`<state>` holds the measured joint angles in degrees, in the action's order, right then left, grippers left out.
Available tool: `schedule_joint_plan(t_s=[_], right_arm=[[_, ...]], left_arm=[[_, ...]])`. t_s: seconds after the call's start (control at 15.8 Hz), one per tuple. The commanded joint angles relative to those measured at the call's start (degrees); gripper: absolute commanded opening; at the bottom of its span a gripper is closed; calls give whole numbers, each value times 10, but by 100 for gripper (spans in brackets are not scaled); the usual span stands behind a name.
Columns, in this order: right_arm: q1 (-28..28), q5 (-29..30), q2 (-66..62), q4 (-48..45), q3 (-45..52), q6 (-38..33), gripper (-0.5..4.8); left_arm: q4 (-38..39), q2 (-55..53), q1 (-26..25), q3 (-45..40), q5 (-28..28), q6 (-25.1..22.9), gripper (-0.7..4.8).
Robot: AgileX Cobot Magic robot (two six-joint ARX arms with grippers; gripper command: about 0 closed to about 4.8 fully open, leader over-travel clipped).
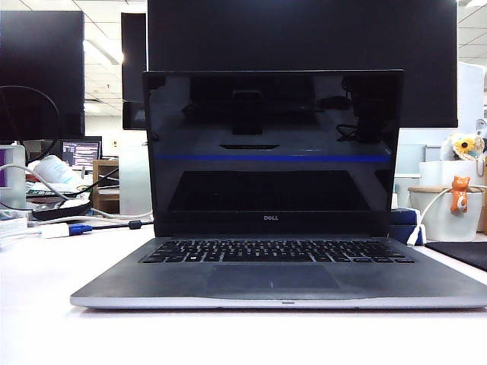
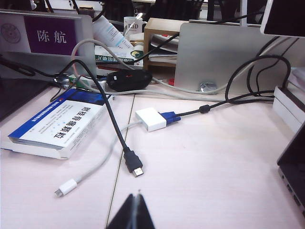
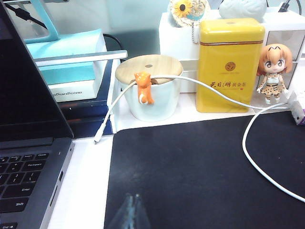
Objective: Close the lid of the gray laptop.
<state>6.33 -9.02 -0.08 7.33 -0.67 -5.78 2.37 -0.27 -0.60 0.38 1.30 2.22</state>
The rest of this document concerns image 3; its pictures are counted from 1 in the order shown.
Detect black plug cable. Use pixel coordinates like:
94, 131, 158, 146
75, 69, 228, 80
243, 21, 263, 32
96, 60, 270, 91
277, 0, 301, 13

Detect yellow tea tin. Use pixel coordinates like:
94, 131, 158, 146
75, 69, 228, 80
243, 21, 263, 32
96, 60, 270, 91
195, 18, 266, 113

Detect black mouse pad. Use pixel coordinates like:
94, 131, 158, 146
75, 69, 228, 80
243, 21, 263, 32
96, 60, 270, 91
103, 112, 305, 229

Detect white book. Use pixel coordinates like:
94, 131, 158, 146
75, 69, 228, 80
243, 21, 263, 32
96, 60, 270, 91
47, 78, 105, 103

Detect gray laptop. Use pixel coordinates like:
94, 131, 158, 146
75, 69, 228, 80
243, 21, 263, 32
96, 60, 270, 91
0, 2, 75, 229

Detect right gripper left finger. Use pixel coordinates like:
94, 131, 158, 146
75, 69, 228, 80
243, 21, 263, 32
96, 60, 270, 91
105, 193, 134, 229

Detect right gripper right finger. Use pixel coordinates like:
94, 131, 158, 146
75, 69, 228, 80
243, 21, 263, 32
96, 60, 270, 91
132, 193, 152, 229

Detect orange cat cable holder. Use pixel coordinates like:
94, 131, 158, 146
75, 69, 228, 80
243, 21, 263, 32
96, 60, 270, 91
133, 71, 155, 105

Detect white ceramic cup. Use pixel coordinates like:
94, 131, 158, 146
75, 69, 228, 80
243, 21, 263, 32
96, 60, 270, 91
116, 71, 183, 122

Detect teal book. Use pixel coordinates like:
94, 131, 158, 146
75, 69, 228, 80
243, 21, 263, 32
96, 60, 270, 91
25, 28, 108, 85

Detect owl plush with sunflower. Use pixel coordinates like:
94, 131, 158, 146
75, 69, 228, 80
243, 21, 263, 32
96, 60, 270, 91
168, 0, 210, 45

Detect pale blue plush ball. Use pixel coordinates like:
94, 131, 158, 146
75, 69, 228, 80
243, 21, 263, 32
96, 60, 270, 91
218, 0, 267, 24

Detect white power adapter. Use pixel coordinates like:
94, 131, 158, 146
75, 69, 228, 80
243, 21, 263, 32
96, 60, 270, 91
285, 89, 305, 126

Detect silver monitor base plate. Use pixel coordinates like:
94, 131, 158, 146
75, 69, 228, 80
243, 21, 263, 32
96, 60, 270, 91
34, 50, 128, 68

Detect black looped cable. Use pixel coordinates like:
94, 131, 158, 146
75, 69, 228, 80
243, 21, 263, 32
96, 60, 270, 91
103, 33, 123, 52

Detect white desk organizer box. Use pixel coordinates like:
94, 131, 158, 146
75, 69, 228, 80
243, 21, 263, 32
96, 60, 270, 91
159, 9, 305, 94

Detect round wooden cup lid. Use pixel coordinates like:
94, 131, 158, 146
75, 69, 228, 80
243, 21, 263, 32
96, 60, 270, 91
116, 55, 183, 85

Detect orange-haired anime figurine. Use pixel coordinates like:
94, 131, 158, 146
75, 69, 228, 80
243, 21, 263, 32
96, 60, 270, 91
256, 42, 294, 105

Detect teal monitor stand neck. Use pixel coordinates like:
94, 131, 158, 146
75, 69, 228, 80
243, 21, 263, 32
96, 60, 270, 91
23, 0, 59, 44

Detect thick black monitor cable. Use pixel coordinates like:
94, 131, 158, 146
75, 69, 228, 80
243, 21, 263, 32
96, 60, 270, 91
4, 3, 48, 31

